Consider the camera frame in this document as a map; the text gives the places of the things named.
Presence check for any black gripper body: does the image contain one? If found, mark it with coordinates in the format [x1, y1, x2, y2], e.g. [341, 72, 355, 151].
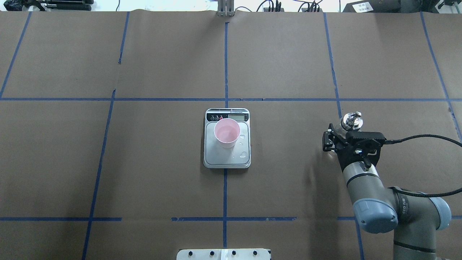
[336, 140, 382, 171]

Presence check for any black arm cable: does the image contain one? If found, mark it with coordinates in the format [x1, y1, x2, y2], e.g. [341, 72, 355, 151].
[383, 134, 462, 198]

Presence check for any aluminium frame post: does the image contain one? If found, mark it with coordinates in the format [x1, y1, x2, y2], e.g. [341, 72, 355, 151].
[217, 0, 235, 17]

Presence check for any silver digital kitchen scale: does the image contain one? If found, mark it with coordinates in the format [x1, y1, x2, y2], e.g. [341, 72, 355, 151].
[203, 108, 251, 169]

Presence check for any clear glass sauce bottle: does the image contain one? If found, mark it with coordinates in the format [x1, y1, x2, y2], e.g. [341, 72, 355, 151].
[339, 111, 363, 145]

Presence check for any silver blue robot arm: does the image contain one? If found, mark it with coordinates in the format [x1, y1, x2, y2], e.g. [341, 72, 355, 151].
[322, 123, 457, 260]

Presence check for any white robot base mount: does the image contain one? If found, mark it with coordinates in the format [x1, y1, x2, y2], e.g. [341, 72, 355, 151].
[176, 248, 272, 260]

